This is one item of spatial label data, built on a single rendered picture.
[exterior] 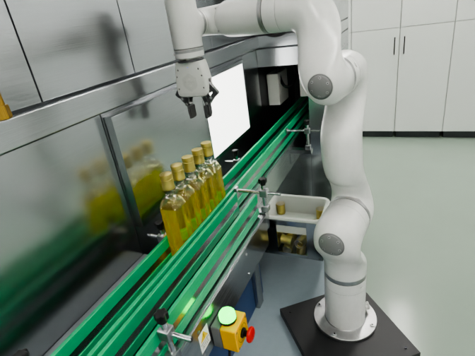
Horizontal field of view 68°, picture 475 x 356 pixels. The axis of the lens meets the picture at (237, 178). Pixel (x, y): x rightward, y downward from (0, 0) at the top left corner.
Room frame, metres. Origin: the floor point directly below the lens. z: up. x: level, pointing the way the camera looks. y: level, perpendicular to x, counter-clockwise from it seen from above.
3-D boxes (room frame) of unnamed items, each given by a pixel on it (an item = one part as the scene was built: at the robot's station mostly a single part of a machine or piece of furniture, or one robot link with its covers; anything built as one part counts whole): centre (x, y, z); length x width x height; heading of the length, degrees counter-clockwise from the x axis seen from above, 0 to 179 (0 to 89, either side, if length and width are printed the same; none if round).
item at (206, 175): (1.01, 0.11, 1.16); 0.06 x 0.06 x 0.21; 62
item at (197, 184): (0.96, 0.14, 1.16); 0.06 x 0.06 x 0.21; 63
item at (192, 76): (1.07, 0.08, 1.54); 0.10 x 0.07 x 0.11; 63
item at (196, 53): (1.07, 0.09, 1.60); 0.09 x 0.08 x 0.03; 63
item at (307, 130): (1.64, -0.35, 1.07); 0.17 x 0.05 x 0.23; 63
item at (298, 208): (1.13, -0.20, 0.97); 0.22 x 0.17 x 0.09; 63
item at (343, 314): (0.80, -0.27, 0.87); 0.19 x 0.19 x 0.18
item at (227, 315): (0.66, 0.08, 1.01); 0.04 x 0.04 x 0.03
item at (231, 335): (0.66, 0.07, 0.96); 0.07 x 0.07 x 0.07; 63
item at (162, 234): (0.88, 0.26, 1.11); 0.07 x 0.04 x 0.13; 63
